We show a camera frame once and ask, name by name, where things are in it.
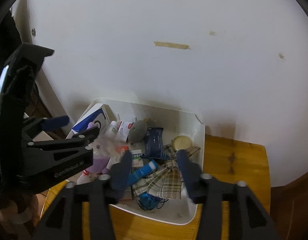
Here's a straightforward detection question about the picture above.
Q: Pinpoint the red white medicine box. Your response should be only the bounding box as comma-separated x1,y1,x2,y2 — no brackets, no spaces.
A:
106,145,129,170

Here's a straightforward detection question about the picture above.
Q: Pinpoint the plaid fabric bow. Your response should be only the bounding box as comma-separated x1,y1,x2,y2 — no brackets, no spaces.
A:
132,143,201,201

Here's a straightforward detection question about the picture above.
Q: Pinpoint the purple plush toy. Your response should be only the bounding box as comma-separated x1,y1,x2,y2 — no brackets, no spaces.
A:
76,132,116,185

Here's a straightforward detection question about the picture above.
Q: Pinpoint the round gold tin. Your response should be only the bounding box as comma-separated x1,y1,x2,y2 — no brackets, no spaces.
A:
172,135,193,151

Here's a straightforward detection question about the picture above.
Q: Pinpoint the blue white tube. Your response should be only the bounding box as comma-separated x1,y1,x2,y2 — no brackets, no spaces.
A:
127,160,159,186

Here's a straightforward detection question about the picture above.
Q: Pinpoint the blue green drawstring pouch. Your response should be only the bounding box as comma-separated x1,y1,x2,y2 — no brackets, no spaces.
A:
137,192,168,211

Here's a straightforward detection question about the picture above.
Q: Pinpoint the dark blue snack packet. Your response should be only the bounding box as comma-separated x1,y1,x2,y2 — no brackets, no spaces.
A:
142,127,169,160

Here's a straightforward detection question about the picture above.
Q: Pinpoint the grey round plush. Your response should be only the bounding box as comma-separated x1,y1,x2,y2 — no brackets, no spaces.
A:
127,119,156,144

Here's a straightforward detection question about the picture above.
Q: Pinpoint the small red white box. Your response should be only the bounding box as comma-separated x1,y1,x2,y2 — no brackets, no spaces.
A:
117,121,133,142

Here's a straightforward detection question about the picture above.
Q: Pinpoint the small white bottle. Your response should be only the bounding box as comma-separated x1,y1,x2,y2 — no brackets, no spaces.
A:
105,121,119,139

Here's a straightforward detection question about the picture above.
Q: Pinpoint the white blue HP box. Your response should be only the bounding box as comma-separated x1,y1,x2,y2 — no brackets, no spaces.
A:
71,103,110,134

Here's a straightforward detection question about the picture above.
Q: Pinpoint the green white medicine box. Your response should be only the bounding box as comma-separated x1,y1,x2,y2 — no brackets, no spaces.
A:
130,150,144,168

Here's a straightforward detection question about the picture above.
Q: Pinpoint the person's hand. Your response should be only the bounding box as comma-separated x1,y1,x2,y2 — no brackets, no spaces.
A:
0,195,40,232

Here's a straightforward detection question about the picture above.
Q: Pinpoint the white plastic storage bin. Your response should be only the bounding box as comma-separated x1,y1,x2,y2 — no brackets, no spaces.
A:
70,99,205,225

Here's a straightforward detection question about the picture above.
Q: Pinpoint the wooden door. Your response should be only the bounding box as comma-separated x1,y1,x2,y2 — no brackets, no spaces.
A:
270,172,308,239

